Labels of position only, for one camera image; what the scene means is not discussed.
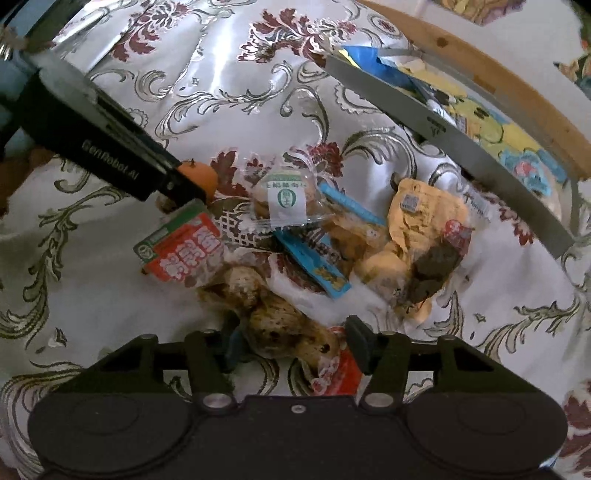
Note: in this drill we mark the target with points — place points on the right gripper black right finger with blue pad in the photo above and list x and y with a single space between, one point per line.
385 358

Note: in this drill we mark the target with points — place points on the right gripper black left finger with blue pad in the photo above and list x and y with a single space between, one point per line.
207 367

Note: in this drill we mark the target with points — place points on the red quail egg packet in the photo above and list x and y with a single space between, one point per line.
187 249

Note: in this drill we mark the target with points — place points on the yellow snack packet dark fruit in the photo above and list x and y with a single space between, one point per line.
429 233

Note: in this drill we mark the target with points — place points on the blue snack bar wrapper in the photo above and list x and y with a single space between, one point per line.
328 250

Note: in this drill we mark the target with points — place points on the clear wrapped pastry green label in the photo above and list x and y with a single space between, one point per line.
286 197

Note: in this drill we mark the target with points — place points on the orange mandarin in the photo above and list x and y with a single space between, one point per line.
202 175

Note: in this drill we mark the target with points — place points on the grey metal tray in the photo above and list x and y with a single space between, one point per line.
556 223

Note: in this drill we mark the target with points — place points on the frog drawing tray liner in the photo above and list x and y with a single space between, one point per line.
503 139

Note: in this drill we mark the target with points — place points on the blue plastic wrapper in tray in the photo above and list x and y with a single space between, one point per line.
367 59

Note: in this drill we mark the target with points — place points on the landscape hills painting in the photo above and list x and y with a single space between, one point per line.
579 72

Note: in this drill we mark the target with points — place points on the wooden bed frame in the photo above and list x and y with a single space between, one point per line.
555 110

